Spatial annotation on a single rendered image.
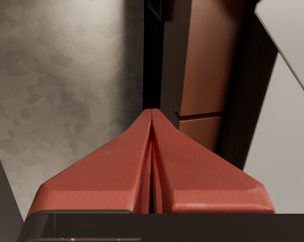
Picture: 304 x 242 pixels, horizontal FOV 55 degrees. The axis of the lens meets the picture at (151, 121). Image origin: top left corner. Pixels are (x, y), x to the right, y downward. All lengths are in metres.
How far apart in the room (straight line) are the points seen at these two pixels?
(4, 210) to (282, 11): 1.54
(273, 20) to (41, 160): 0.36
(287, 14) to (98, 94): 0.26
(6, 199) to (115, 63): 1.26
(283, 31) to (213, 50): 0.05
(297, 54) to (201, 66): 0.07
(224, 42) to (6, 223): 1.56
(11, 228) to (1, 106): 1.36
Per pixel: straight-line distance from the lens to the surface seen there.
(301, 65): 0.21
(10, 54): 0.37
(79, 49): 0.36
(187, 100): 0.24
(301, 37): 0.20
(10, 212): 1.63
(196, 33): 0.21
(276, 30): 0.19
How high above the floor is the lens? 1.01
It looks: 52 degrees down
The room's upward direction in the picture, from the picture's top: 158 degrees clockwise
